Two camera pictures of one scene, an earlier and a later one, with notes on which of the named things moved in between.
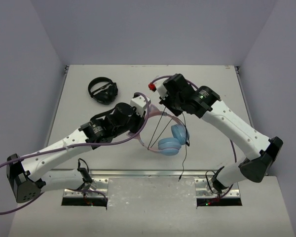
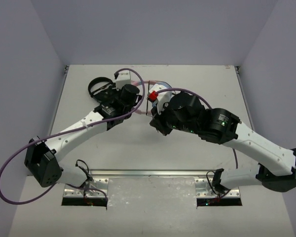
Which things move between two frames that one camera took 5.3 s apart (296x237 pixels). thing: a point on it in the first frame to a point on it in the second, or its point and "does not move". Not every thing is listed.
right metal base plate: x=204 y=189 does not move
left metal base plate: x=98 y=188 does not move
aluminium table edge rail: x=157 y=173 does not move
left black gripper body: x=139 y=121 to x=104 y=89
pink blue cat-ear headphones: x=171 y=145 to x=135 y=82
